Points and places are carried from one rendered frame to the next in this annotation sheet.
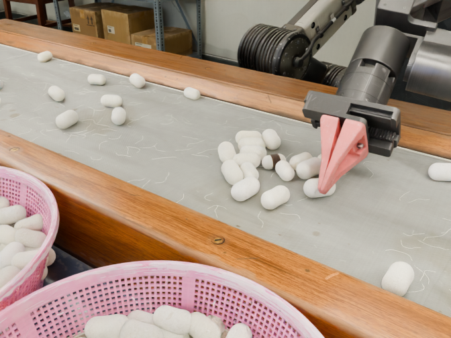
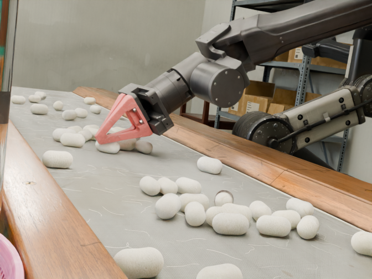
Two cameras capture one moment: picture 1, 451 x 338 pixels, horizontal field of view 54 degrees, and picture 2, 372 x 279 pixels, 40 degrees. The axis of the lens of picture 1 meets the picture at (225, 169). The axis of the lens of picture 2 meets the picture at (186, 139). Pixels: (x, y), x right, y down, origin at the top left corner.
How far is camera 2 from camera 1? 0.63 m
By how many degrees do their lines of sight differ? 36
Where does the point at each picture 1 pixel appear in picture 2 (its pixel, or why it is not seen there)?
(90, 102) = not seen: hidden behind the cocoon
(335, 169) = (108, 125)
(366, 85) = (156, 81)
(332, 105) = (129, 88)
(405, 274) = (57, 153)
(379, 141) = (154, 120)
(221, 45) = not seen: hidden behind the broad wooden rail
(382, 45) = (184, 62)
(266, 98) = (176, 130)
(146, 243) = not seen: outside the picture
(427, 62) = (199, 71)
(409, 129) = (234, 152)
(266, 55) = (244, 131)
